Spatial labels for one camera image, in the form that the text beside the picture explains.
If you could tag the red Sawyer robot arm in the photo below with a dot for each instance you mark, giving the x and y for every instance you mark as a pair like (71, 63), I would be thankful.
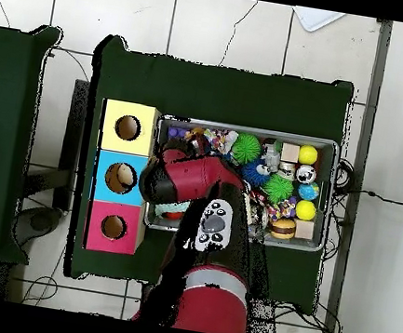
(193, 172)

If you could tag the wooden box with three holes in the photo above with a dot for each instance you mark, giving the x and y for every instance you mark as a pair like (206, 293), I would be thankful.
(105, 177)

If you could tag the shallow clear mesh bin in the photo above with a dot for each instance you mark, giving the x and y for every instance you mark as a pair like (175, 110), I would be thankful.
(332, 157)

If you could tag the green spiky ball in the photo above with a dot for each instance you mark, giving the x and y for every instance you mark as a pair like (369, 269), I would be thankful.
(277, 188)
(245, 149)

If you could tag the blue spiky ball with eyes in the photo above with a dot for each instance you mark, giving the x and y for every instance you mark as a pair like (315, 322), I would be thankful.
(257, 173)

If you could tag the dark green table cloth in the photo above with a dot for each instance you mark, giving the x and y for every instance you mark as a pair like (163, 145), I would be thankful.
(216, 93)
(6, 86)

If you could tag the wooden cube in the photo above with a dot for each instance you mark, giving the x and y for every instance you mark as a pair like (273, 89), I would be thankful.
(303, 229)
(290, 152)

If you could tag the toy hamburger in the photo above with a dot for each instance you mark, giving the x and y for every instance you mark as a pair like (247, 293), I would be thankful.
(283, 228)

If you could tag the plain yellow ball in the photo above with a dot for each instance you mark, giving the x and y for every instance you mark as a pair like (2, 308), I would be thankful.
(308, 155)

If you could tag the globe print ball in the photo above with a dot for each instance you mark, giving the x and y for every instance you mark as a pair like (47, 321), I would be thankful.
(308, 191)

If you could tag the yellow smiley ball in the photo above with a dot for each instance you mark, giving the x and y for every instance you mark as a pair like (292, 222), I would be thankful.
(305, 210)

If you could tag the black upright panel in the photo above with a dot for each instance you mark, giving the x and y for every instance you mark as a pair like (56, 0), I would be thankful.
(73, 135)

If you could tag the dark grey rounded base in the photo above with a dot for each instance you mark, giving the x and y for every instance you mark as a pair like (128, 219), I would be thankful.
(40, 222)

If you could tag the white board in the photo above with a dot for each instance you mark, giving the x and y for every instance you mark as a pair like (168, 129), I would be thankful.
(315, 18)

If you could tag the grey metal rail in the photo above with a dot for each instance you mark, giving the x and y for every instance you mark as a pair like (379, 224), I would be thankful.
(365, 143)

